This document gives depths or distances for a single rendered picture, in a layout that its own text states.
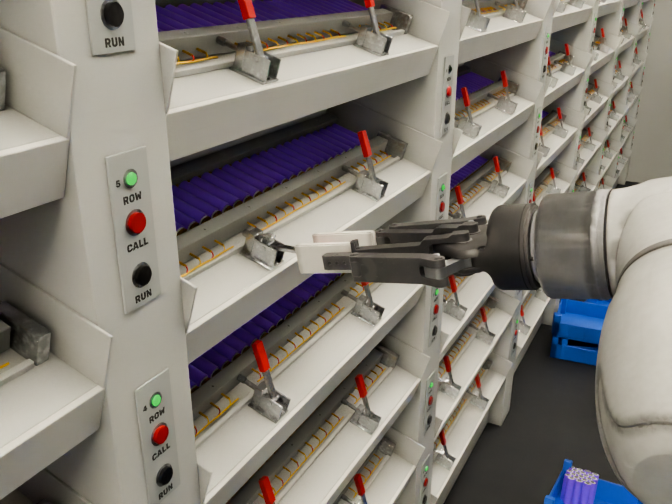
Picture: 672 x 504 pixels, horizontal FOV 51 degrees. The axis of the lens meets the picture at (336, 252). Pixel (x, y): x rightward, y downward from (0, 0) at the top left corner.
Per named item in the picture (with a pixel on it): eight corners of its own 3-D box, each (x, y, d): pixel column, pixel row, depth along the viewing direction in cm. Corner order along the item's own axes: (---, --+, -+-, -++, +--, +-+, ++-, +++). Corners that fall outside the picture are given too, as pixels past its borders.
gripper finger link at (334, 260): (375, 265, 66) (361, 277, 63) (329, 266, 68) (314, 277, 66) (372, 250, 65) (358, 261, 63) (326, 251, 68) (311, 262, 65)
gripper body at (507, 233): (535, 306, 57) (429, 304, 62) (556, 270, 64) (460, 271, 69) (525, 218, 55) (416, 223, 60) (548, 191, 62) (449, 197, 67)
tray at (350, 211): (422, 195, 113) (443, 142, 108) (177, 372, 63) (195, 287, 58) (318, 145, 119) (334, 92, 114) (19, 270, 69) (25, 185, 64)
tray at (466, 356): (506, 328, 191) (526, 288, 185) (426, 453, 142) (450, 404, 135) (440, 293, 197) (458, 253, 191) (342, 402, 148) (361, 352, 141)
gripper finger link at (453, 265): (493, 263, 61) (486, 285, 57) (435, 267, 63) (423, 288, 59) (490, 237, 61) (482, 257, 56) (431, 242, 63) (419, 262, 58)
